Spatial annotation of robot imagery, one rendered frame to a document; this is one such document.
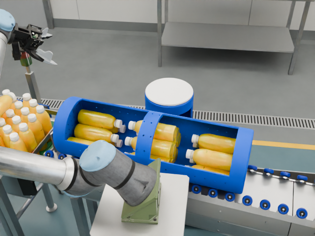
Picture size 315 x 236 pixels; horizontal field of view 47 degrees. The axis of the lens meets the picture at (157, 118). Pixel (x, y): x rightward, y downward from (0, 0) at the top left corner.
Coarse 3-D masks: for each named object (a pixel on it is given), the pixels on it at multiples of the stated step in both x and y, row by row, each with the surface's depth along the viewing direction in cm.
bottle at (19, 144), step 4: (12, 140) 169; (16, 140) 170; (20, 140) 171; (12, 144) 170; (16, 144) 170; (20, 144) 171; (24, 144) 174; (12, 148) 171; (16, 148) 170; (20, 148) 171; (24, 148) 174
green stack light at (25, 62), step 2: (26, 58) 207; (28, 58) 207; (30, 58) 209; (20, 60) 208; (22, 60) 207; (24, 60) 207; (26, 60) 207; (28, 60) 208; (30, 60) 210; (22, 62) 208; (24, 62) 207; (26, 62) 208; (28, 62) 208; (30, 62) 210; (22, 64) 209; (24, 64) 208; (26, 64) 208; (28, 64) 209; (30, 64) 210
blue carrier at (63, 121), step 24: (72, 96) 175; (72, 120) 179; (144, 120) 158; (168, 120) 174; (192, 120) 161; (72, 144) 164; (144, 144) 154; (192, 144) 176; (240, 144) 146; (168, 168) 154; (192, 168) 150; (240, 168) 144; (240, 192) 151
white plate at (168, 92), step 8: (160, 80) 218; (168, 80) 218; (176, 80) 218; (152, 88) 211; (160, 88) 211; (168, 88) 211; (176, 88) 211; (184, 88) 211; (192, 88) 211; (152, 96) 205; (160, 96) 205; (168, 96) 205; (176, 96) 205; (184, 96) 205; (160, 104) 200; (168, 104) 199; (176, 104) 200
